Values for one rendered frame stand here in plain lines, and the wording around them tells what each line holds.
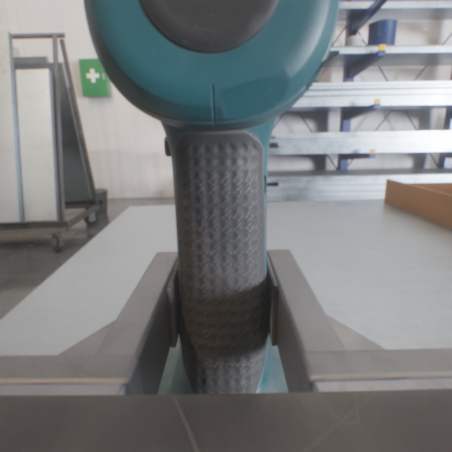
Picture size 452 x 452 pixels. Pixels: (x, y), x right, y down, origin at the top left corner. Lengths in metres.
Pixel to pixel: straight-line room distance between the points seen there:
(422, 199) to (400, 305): 0.44
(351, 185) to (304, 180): 0.52
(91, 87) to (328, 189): 3.29
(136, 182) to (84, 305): 4.55
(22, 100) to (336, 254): 2.65
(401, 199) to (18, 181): 2.49
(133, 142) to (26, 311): 4.53
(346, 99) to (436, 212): 3.26
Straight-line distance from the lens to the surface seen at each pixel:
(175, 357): 0.17
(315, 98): 3.90
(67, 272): 0.48
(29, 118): 2.84
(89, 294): 0.40
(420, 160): 5.45
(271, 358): 0.16
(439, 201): 0.74
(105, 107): 4.99
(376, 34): 4.35
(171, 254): 0.16
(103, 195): 3.94
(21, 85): 2.93
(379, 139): 4.02
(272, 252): 0.15
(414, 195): 0.81
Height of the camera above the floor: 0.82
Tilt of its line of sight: 15 degrees down
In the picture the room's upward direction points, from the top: 1 degrees counter-clockwise
